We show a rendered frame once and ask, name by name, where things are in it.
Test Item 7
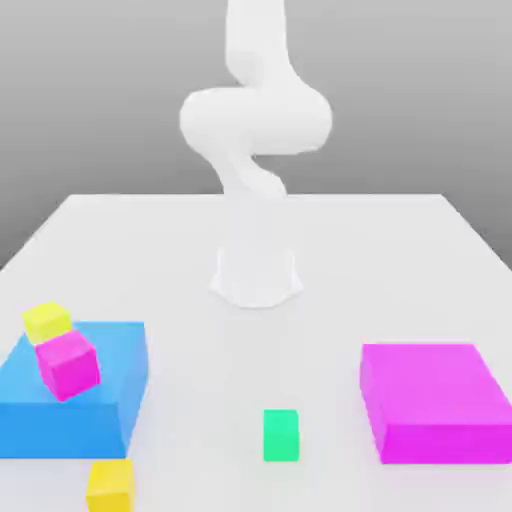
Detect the small magenta cube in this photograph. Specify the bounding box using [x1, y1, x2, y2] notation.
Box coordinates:
[34, 329, 102, 403]

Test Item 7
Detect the large blue box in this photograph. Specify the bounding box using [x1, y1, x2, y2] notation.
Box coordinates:
[0, 320, 150, 460]

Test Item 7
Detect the small golden yellow cube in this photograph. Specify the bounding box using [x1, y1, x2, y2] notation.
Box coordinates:
[85, 459, 134, 512]

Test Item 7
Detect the small lime yellow cube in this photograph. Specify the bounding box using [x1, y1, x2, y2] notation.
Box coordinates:
[21, 301, 74, 346]

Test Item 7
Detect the large magenta box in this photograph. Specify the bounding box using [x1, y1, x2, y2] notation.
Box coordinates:
[358, 342, 512, 466]

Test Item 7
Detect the small green cube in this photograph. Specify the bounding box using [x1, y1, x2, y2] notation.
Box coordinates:
[262, 408, 300, 463]

